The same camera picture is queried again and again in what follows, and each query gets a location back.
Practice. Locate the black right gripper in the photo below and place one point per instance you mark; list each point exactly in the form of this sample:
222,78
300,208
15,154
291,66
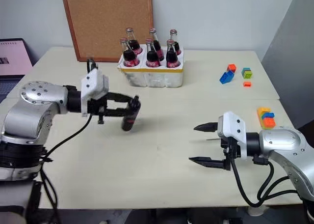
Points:
231,150

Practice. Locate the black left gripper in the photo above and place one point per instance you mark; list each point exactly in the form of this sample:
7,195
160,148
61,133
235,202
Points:
94,107

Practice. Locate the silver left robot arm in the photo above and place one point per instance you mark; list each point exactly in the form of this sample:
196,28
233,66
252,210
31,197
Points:
29,111

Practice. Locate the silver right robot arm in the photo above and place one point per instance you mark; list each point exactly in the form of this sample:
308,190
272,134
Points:
282,141

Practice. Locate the thin metal screwdriver bit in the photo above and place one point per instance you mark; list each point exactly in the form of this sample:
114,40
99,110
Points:
213,139

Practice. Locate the white foam bottle tray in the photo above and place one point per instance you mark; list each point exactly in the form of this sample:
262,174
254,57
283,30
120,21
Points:
152,77

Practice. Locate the glass cola bottle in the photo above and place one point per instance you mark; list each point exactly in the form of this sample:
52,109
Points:
128,57
176,47
171,58
152,57
133,44
157,48

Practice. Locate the multicolour toy block stack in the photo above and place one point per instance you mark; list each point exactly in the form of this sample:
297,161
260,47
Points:
267,119

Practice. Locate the blue toy building block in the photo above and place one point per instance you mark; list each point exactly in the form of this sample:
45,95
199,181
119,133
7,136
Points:
225,77

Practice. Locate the small flat orange toy block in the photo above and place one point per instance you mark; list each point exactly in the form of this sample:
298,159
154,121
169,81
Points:
247,84

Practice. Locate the orange cube toy block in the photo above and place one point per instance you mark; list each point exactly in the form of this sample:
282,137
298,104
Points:
231,68

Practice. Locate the white round table clamp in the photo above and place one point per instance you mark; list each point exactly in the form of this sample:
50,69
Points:
257,210

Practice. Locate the green teal toy block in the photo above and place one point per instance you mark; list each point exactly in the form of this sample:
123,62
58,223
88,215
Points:
247,73

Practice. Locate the wood framed cork board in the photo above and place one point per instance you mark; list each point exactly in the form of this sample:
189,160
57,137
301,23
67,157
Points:
108,17

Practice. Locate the open laptop computer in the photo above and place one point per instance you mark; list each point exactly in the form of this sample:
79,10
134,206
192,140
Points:
13,55

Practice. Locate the grey partition panel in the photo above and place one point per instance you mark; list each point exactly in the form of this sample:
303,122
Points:
292,62

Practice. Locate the grey robot torso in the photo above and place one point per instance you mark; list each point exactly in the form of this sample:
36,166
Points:
14,199

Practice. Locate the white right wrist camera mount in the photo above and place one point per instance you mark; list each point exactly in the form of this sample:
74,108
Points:
233,125

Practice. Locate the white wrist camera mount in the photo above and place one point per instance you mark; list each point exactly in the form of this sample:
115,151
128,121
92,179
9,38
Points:
233,125
94,82

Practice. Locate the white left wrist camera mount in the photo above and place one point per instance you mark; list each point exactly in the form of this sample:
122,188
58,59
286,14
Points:
94,82

